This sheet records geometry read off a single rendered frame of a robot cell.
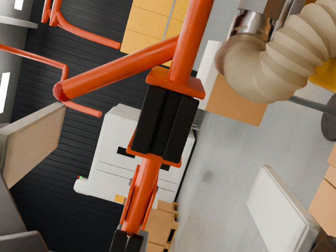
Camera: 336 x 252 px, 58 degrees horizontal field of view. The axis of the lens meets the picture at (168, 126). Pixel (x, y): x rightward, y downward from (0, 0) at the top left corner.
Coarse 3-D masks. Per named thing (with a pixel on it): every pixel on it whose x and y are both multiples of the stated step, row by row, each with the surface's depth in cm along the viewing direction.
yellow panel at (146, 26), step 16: (144, 0) 708; (160, 0) 708; (176, 0) 707; (224, 0) 711; (144, 16) 717; (160, 16) 716; (176, 16) 716; (224, 16) 719; (128, 32) 726; (144, 32) 725; (160, 32) 725; (176, 32) 724; (208, 32) 728; (224, 32) 728; (128, 48) 735
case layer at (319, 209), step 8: (328, 168) 118; (328, 176) 116; (320, 184) 120; (328, 184) 115; (320, 192) 118; (328, 192) 113; (312, 200) 122; (320, 200) 117; (328, 200) 112; (312, 208) 120; (320, 208) 115; (328, 208) 111; (320, 216) 114; (328, 216) 109; (320, 224) 112; (328, 224) 108; (328, 232) 107
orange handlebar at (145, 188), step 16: (192, 0) 28; (208, 0) 27; (192, 16) 28; (208, 16) 28; (192, 32) 28; (176, 48) 29; (192, 48) 29; (176, 64) 29; (192, 64) 30; (176, 80) 30; (144, 160) 33; (144, 176) 33; (128, 192) 34; (144, 192) 34; (128, 208) 35; (144, 208) 35; (128, 224) 35; (144, 224) 35
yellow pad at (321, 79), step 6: (330, 60) 24; (318, 66) 26; (324, 66) 25; (330, 66) 24; (318, 72) 25; (324, 72) 24; (330, 72) 24; (312, 78) 26; (318, 78) 25; (324, 78) 24; (330, 78) 23; (318, 84) 25; (324, 84) 24; (330, 84) 23; (330, 90) 24
